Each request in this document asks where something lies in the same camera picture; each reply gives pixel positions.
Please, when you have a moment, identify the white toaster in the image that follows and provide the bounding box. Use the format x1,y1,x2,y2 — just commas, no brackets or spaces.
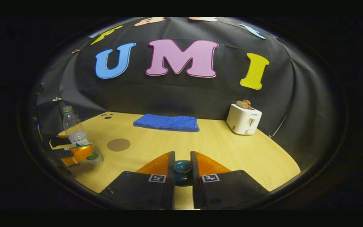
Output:
226,103,262,135

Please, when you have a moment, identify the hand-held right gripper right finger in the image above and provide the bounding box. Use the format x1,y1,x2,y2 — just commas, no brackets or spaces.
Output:
190,151,269,210

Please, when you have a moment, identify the black backdrop cloth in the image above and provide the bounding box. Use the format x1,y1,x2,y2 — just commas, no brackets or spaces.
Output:
37,17,333,171

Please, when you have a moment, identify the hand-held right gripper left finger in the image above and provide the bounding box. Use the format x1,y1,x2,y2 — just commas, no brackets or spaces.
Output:
101,151,176,210

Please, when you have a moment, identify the white toaster cable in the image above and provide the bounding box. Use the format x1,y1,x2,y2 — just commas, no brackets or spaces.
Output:
268,114,287,138

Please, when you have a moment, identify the clear plastic water bottle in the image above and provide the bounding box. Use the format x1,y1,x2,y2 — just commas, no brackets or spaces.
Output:
61,106,104,165

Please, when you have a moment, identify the round brown coaster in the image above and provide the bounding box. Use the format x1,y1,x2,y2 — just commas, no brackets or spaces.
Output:
107,138,131,152

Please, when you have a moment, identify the blue folded towel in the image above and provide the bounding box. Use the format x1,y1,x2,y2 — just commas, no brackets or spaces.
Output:
133,114,200,132

